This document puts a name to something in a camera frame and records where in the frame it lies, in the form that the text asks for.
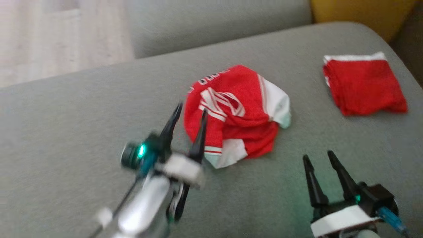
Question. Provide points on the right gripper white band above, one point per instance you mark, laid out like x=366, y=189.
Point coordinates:
x=340, y=219

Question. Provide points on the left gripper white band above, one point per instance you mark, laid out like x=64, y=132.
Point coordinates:
x=178, y=168

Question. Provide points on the red and white jersey shirt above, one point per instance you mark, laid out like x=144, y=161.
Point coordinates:
x=244, y=129

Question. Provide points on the red shorts with white stripes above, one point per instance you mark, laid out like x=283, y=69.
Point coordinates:
x=363, y=89

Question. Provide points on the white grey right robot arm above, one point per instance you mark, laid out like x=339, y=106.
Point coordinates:
x=366, y=234

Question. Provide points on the large grey sofa seat cushion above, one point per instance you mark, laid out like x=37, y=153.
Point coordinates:
x=82, y=125

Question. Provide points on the mustard yellow cushion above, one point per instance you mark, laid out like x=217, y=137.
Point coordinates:
x=357, y=13

